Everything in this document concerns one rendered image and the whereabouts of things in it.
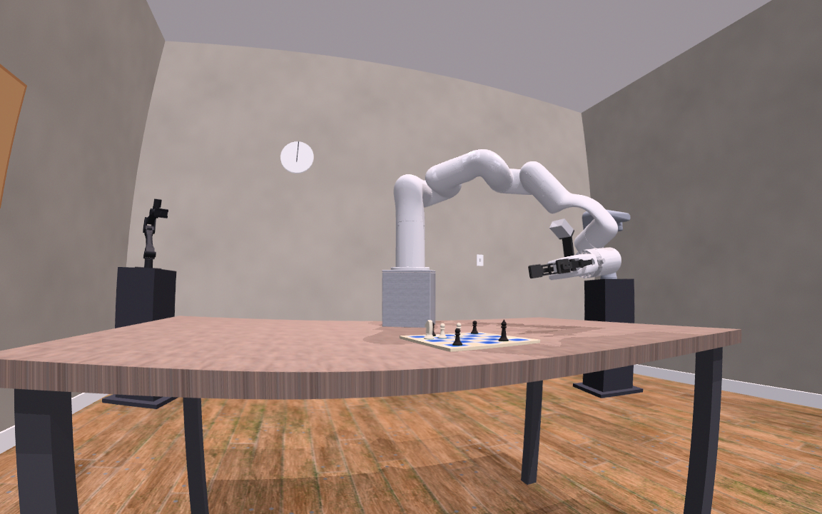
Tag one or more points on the blue and cream chessboard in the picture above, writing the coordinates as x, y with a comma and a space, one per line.
469, 341

